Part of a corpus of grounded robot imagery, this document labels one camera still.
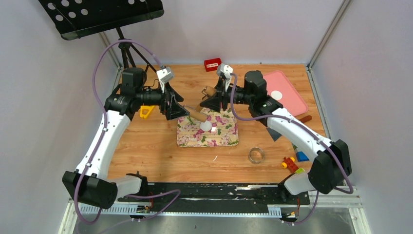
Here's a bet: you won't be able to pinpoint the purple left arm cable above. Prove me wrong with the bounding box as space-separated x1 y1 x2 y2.
73 39 181 234

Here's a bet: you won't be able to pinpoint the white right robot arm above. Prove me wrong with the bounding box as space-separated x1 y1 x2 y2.
200 70 354 204

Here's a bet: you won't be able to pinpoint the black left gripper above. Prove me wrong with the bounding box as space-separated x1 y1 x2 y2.
137 80 190 120

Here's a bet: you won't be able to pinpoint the floral yellow tray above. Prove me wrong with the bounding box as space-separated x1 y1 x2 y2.
176 108 239 147

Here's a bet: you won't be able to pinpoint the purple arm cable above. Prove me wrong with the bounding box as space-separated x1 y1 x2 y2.
73 39 181 234
227 73 355 226

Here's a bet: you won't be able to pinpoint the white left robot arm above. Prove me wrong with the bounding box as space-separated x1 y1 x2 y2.
62 67 189 209

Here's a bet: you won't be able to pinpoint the pink tray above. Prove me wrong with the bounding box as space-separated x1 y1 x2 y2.
263 71 308 116

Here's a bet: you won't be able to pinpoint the black music stand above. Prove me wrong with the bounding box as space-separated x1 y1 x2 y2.
38 0 166 75

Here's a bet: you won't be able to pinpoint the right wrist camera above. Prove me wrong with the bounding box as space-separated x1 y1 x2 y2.
216 63 233 91

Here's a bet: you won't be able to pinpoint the yellow triangular toy block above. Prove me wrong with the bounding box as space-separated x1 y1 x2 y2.
139 105 155 119

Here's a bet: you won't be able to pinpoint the wooden rolling pin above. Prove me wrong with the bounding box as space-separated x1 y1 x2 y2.
184 86 216 122

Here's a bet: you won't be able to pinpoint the small green toy block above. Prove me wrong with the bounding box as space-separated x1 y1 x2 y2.
294 168 305 174

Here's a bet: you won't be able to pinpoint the blue green stacked blocks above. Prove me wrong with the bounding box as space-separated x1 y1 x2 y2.
293 144 309 162

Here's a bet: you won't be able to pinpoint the white dough ball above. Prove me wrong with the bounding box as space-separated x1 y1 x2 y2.
200 120 212 132

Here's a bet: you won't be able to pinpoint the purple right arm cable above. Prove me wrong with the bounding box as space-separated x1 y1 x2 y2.
227 73 355 226

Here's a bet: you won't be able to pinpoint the metal scraper wooden handle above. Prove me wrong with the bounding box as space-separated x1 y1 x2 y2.
266 115 313 141

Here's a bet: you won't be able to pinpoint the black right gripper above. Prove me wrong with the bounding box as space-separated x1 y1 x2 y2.
200 78 254 112

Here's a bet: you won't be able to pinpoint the red yellow toy block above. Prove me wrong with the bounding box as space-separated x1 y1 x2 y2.
281 157 299 174

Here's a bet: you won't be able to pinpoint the flat white dough wrapper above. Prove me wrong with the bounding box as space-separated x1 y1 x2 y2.
271 90 283 100

